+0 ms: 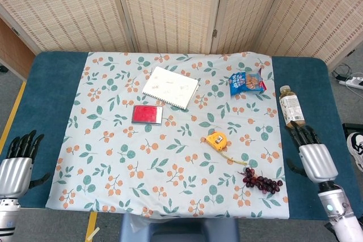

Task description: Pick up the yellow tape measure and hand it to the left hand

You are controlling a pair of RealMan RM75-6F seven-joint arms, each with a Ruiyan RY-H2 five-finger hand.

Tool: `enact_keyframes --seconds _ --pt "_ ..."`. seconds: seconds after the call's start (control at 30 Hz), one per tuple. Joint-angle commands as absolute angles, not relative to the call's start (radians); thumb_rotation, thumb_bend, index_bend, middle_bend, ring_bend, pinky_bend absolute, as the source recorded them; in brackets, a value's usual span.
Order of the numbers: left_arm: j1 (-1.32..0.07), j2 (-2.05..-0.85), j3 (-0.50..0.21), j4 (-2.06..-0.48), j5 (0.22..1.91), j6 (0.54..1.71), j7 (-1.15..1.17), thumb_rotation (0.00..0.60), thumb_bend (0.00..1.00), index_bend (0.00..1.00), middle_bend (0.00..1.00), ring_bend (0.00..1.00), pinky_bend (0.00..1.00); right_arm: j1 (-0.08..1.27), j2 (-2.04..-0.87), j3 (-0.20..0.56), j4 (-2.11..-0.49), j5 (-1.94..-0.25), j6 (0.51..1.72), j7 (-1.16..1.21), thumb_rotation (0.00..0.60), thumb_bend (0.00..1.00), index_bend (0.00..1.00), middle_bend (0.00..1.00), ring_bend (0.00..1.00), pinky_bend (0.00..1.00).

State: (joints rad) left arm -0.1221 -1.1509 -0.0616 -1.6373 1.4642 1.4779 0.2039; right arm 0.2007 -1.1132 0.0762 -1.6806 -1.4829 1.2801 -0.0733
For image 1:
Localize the white spiral notebook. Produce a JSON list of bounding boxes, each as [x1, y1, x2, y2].
[[141, 66, 200, 111]]

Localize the brown wooden cabinet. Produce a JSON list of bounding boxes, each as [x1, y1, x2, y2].
[[0, 18, 36, 81]]

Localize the yellow tape measure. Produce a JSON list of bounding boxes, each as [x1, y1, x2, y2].
[[205, 130, 248, 167]]

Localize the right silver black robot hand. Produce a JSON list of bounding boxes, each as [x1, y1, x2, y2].
[[285, 124, 340, 185]]

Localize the bamboo folding screen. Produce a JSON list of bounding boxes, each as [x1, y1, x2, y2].
[[0, 0, 363, 66]]

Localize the black and white sneaker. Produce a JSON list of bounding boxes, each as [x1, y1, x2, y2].
[[347, 132, 363, 172]]

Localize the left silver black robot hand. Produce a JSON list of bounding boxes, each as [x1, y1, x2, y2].
[[0, 130, 52, 199]]

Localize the black box on floor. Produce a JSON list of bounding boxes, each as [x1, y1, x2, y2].
[[342, 122, 363, 137]]

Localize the red ink pad box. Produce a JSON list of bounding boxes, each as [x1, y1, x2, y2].
[[131, 104, 164, 126]]

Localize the beige paper strip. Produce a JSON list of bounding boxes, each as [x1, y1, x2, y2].
[[86, 227, 100, 241]]

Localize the white power strip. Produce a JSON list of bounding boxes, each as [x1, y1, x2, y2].
[[339, 76, 363, 90]]

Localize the bunch of purple grapes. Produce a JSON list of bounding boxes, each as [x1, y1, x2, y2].
[[237, 167, 284, 195]]

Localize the floral leaf print tablecloth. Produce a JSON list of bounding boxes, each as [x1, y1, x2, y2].
[[45, 51, 290, 220]]

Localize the blue biscuit snack packet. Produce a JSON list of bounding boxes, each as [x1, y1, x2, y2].
[[228, 68, 268, 97]]

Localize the tea bottle with white label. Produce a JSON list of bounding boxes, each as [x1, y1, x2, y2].
[[278, 85, 306, 130]]

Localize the thin cables by power strip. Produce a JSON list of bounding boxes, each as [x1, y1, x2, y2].
[[331, 63, 355, 82]]

